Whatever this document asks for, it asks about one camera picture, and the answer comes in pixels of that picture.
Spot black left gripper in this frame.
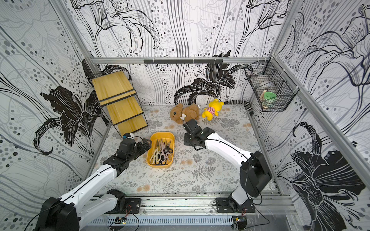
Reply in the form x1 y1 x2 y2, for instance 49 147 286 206
127 139 153 163

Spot beige kitchen scissors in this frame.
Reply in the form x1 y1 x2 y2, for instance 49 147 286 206
149 147 161 165

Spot pink scissors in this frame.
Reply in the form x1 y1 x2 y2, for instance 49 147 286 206
159 139 167 165

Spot blue handled scissors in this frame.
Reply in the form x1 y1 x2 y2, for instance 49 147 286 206
164 140 173 154

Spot small black scissors front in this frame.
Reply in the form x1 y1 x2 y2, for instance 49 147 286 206
165 153 173 162

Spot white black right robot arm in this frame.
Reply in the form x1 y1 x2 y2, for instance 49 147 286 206
183 119 272 207

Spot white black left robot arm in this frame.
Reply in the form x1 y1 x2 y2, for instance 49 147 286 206
34 138 152 231

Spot yellow plastic storage box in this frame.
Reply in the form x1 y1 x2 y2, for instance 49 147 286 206
146 132 175 168

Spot brown plush dog toy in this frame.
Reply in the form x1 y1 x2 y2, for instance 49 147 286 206
170 104 200 125

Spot yellow plush bear toy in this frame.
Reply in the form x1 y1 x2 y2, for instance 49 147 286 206
202 99 224 121

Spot green lid jar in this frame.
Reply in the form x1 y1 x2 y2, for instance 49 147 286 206
262 91 277 109

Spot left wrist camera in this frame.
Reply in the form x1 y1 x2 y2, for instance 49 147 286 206
122 133 133 139

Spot wooden shelf black frame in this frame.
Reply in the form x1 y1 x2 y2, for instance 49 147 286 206
92 70 148 137

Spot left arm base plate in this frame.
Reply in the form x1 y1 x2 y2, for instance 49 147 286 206
107 189 142 214

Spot black wall hook rail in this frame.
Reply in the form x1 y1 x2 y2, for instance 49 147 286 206
144 58 224 65

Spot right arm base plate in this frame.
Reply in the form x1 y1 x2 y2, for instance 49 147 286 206
215 197 256 214

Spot white slotted cable duct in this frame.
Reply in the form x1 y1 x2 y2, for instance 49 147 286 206
88 215 234 227

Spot black wire wall basket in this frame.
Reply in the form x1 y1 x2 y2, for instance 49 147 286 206
244 60 294 112

